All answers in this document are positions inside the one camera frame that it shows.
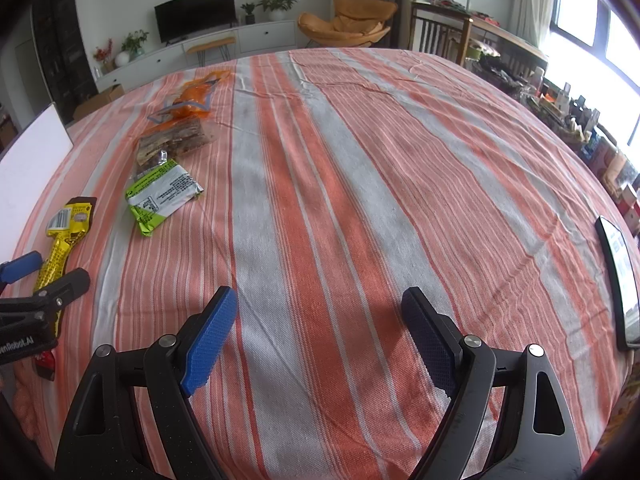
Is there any cardboard box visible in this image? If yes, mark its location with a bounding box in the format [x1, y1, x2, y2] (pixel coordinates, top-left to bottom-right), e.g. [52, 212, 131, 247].
[74, 84, 125, 121]

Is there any wooden desk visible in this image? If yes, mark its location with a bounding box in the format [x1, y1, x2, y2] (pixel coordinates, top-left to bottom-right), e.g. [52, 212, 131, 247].
[465, 10, 551, 76]

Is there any black flat television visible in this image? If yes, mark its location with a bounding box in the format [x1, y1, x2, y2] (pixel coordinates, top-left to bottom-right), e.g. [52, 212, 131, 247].
[154, 0, 238, 46]

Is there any plant in white vase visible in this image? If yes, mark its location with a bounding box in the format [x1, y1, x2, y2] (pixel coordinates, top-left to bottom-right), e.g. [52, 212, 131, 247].
[114, 30, 150, 67]

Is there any window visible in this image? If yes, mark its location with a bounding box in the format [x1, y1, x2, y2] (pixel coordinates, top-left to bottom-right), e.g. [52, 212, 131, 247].
[550, 0, 640, 146]

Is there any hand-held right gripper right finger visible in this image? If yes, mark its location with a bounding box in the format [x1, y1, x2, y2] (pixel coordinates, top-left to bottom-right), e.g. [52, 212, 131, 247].
[401, 286, 583, 480]

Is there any black smartphone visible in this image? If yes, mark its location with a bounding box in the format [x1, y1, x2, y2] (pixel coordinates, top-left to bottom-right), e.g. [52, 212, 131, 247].
[595, 216, 640, 352]

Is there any wooden stool with hairpin legs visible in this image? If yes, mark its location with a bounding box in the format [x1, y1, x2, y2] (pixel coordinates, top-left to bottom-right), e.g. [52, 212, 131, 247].
[182, 36, 237, 66]

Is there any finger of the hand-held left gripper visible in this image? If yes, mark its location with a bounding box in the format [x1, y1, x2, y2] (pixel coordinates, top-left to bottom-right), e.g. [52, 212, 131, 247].
[0, 251, 44, 292]
[0, 268, 92, 322]

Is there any green and white snack packet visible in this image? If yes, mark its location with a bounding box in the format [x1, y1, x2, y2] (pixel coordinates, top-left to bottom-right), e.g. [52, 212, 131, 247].
[124, 158, 206, 238]

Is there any white board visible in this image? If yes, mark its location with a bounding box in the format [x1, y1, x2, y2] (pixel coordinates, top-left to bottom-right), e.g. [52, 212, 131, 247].
[0, 102, 74, 263]

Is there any orange lounge chair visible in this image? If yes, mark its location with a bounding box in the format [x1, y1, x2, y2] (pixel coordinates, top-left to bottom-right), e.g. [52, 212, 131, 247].
[297, 0, 398, 50]

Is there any clear packet of brown cakes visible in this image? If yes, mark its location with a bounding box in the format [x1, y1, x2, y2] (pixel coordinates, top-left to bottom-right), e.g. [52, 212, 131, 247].
[132, 117, 213, 178]

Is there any long yellow snack packet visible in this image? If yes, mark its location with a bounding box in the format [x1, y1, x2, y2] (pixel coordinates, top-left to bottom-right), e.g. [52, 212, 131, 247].
[32, 196, 98, 337]

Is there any clutter of bottles and boxes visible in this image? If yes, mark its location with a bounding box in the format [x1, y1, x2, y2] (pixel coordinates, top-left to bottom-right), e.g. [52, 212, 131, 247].
[465, 40, 640, 236]

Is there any dark tall cabinet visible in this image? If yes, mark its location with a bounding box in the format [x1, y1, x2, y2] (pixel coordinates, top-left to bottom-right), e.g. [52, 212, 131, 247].
[32, 0, 98, 111]

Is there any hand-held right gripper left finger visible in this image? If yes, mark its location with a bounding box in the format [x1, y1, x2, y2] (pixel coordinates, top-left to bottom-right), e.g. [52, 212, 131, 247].
[54, 286, 239, 480]

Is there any orange and clear snack packet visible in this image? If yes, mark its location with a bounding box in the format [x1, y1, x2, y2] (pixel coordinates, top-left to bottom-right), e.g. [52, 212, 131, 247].
[147, 67, 233, 126]

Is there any red flower arrangement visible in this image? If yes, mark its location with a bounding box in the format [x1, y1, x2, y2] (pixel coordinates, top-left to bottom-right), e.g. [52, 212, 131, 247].
[93, 39, 115, 75]

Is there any orange white striped cloth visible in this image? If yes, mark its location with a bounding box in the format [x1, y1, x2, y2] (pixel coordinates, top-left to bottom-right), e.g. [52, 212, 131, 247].
[10, 47, 640, 480]

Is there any long white media cabinet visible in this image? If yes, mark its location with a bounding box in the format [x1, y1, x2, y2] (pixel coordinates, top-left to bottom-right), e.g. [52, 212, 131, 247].
[95, 19, 301, 93]

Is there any large green potted plant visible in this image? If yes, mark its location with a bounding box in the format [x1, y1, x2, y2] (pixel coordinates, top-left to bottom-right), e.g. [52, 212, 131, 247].
[255, 0, 301, 22]

